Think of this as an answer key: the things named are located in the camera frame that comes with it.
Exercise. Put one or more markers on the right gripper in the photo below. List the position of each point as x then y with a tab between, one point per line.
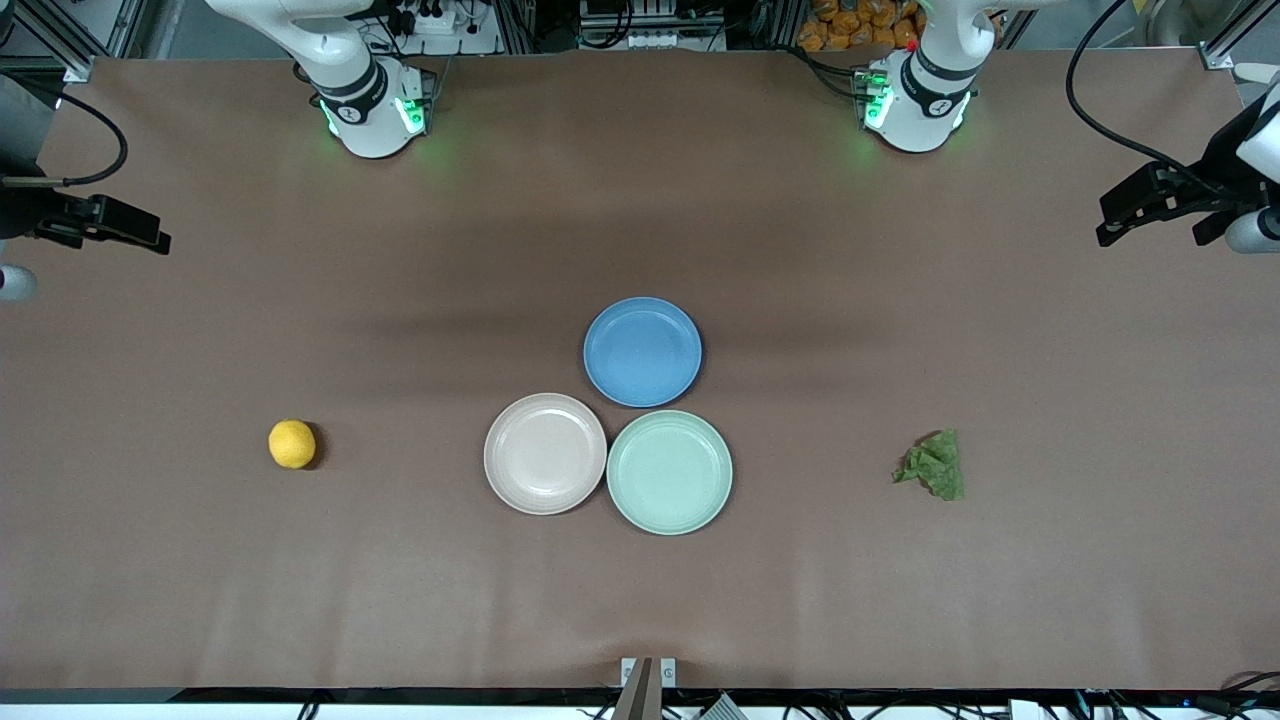
20	213

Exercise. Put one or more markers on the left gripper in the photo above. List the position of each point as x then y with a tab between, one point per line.
1221	158

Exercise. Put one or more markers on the yellow lemon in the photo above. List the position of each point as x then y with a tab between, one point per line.
292	444

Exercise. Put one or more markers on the green lettuce leaf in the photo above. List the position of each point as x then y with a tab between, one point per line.
935	468

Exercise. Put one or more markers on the white rounded plastic object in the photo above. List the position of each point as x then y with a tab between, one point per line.
1260	73

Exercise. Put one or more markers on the grey round metal container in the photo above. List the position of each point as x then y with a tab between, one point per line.
1170	20

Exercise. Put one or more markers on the white power strip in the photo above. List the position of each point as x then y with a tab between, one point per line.
440	30

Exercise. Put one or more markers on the brown table cover sheet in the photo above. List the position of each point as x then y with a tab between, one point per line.
300	600

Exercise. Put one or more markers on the pink plate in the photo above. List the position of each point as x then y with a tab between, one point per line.
545	454

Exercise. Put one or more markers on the blue plate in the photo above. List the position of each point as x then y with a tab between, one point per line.
642	352

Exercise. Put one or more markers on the green plate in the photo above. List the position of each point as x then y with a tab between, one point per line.
669	472

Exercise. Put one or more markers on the aluminium frame profile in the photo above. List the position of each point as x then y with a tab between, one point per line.
1235	35
60	35

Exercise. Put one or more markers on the metal bracket with post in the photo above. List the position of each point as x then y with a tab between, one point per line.
640	690

